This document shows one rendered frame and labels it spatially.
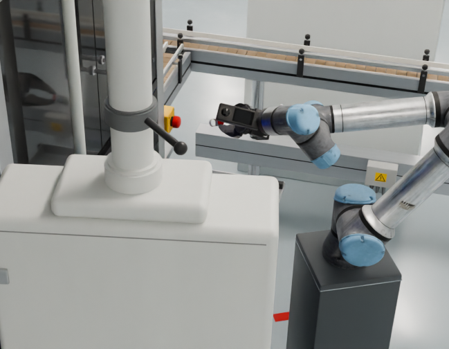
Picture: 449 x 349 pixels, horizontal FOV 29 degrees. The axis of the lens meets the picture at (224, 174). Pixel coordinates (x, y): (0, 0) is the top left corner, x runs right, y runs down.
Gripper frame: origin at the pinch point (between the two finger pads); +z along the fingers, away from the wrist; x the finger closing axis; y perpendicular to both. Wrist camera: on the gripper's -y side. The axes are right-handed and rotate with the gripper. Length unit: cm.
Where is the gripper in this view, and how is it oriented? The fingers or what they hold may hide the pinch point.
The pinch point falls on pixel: (221, 121)
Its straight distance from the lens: 241.1
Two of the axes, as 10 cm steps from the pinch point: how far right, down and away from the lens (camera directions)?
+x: 2.1, -9.7, 1.3
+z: -5.7, -0.1, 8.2
